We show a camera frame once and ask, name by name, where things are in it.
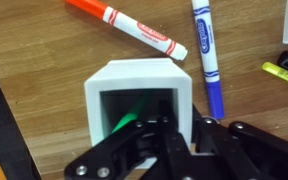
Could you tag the white square pen holder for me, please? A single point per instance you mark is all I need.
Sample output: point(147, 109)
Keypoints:
point(137, 75)

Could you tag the green marker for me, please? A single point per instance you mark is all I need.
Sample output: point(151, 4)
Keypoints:
point(127, 118)

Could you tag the orange and white marker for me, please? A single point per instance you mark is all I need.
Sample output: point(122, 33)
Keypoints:
point(134, 28)

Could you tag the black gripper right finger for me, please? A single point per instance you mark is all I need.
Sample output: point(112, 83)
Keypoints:
point(250, 150)

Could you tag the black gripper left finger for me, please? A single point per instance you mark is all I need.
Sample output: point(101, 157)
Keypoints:
point(124, 146)

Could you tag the yellow highlighter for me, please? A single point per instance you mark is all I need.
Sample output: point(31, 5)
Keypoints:
point(284, 74)

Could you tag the blue and white marker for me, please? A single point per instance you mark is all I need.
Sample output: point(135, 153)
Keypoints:
point(207, 50)

